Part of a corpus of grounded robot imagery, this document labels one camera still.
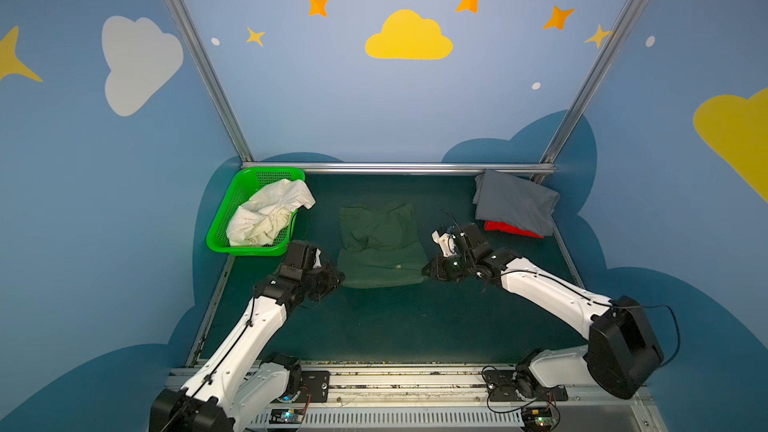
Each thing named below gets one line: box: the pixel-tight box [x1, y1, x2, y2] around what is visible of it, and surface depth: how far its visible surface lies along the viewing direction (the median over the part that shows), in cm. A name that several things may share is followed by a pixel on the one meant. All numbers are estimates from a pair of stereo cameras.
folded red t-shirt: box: [484, 220, 544, 239], surface depth 104 cm
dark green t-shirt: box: [337, 203, 429, 289], surface depth 103 cm
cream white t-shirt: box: [226, 179, 316, 246], surface depth 103 cm
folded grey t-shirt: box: [472, 170, 560, 237], surface depth 106 cm
